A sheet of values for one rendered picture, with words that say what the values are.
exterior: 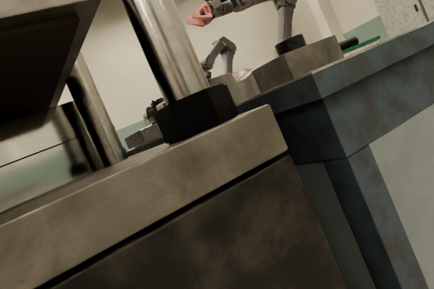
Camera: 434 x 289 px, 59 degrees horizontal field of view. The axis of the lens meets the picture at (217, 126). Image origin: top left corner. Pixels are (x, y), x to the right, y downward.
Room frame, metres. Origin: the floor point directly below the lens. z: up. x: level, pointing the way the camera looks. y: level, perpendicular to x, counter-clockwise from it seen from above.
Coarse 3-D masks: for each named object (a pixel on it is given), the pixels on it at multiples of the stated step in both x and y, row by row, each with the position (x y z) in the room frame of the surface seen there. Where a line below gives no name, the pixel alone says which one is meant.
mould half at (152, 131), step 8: (160, 104) 1.59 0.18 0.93; (144, 120) 1.81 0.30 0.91; (144, 128) 1.54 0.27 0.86; (152, 128) 1.55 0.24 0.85; (136, 136) 1.59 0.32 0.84; (144, 136) 1.53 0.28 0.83; (152, 136) 1.55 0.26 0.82; (160, 136) 1.56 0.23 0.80; (128, 144) 1.74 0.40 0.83; (136, 144) 1.63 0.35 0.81
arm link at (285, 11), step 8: (280, 0) 1.76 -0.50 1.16; (280, 8) 1.76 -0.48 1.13; (288, 8) 1.74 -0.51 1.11; (280, 16) 1.75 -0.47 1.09; (288, 16) 1.74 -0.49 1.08; (280, 24) 1.74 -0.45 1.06; (288, 24) 1.73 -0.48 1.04; (280, 32) 1.73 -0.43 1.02; (288, 32) 1.72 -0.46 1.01; (280, 40) 1.72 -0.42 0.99
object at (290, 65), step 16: (304, 48) 0.99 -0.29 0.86; (320, 48) 1.02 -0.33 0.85; (336, 48) 1.04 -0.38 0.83; (272, 64) 1.00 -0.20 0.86; (288, 64) 0.95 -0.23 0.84; (304, 64) 0.98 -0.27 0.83; (320, 64) 1.00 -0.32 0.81; (256, 80) 1.08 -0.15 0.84; (272, 80) 1.02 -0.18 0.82; (288, 80) 0.97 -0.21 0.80
